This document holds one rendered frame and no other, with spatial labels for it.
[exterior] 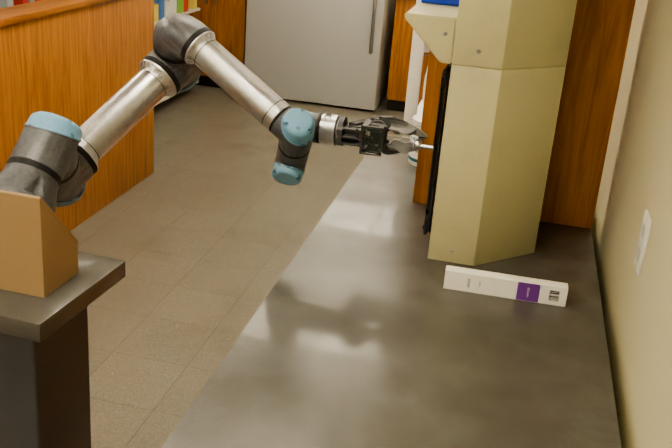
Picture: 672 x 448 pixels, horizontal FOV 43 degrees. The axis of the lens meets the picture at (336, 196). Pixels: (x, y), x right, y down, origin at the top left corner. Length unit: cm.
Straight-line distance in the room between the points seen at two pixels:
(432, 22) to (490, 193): 41
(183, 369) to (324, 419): 193
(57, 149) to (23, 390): 50
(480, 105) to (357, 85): 515
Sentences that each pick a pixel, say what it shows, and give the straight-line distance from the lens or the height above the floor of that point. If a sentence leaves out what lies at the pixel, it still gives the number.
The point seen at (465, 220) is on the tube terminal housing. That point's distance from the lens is 201.
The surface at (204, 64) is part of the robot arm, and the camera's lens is 201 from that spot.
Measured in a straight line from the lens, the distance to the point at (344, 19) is 698.
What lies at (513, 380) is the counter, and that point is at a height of 94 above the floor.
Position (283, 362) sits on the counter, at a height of 94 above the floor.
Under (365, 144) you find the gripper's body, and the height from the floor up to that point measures 119.
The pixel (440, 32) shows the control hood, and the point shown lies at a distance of 191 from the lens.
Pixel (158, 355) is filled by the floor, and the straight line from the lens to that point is 343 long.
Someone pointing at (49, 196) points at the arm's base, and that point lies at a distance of 184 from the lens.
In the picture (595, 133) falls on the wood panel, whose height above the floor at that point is 120.
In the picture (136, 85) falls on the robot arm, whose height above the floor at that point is 128.
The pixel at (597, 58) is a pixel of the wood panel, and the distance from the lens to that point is 229.
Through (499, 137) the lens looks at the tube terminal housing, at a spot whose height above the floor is 126.
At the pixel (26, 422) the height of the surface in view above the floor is 66.
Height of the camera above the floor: 177
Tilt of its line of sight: 20 degrees down
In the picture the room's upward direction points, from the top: 5 degrees clockwise
